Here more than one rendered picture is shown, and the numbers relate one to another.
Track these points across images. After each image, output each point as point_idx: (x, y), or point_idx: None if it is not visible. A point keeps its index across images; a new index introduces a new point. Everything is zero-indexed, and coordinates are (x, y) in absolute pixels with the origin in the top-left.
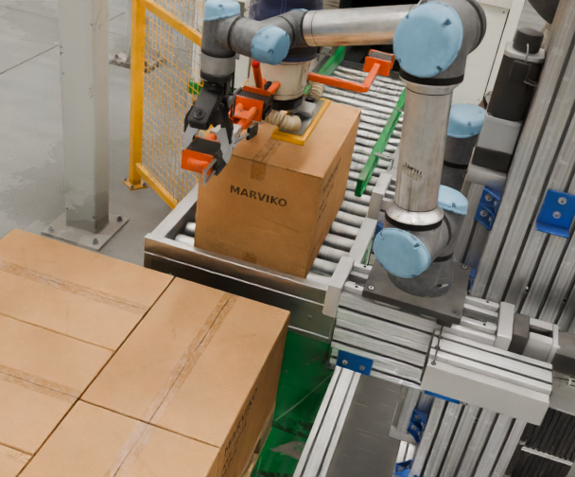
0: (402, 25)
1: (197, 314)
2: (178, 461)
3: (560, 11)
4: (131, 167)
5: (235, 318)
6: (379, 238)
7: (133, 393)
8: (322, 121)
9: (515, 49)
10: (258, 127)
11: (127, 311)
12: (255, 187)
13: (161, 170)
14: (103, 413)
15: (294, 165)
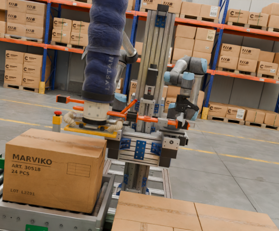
0: (206, 63)
1: (136, 210)
2: (205, 208)
3: (155, 58)
4: None
5: (133, 201)
6: (198, 112)
7: (188, 220)
8: (51, 135)
9: (154, 68)
10: (67, 146)
11: (147, 228)
12: (101, 160)
13: None
14: (203, 225)
15: (101, 142)
